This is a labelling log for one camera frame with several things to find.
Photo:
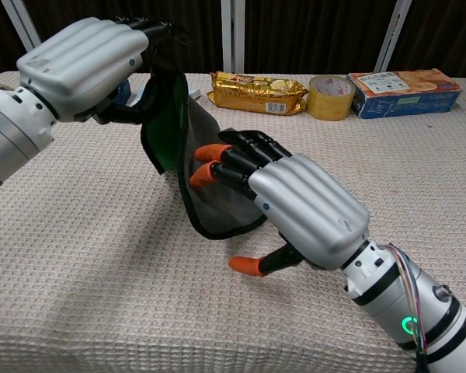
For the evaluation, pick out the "dark grey cloth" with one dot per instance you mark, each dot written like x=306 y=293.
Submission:
x=202 y=124

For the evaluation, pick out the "dark blue long box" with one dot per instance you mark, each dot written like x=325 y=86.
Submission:
x=124 y=92

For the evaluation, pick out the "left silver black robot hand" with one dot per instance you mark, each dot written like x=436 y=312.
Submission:
x=81 y=62

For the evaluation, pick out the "yellowish packing tape roll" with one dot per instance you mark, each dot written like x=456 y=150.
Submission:
x=326 y=105

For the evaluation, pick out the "gold foil biscuit packet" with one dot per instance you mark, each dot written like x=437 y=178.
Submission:
x=252 y=93

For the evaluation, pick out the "orange blue biscuit box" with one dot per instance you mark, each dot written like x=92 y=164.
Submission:
x=404 y=105

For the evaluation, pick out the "right silver orange-tipped robot hand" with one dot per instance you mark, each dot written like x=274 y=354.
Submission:
x=310 y=206

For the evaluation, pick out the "white frame post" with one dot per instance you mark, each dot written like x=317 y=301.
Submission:
x=391 y=35
x=22 y=23
x=232 y=35

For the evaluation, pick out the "light blue wet wipes pack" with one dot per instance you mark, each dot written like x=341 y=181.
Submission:
x=194 y=95

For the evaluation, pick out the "beige waffle tablecloth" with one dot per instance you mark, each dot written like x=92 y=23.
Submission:
x=101 y=272

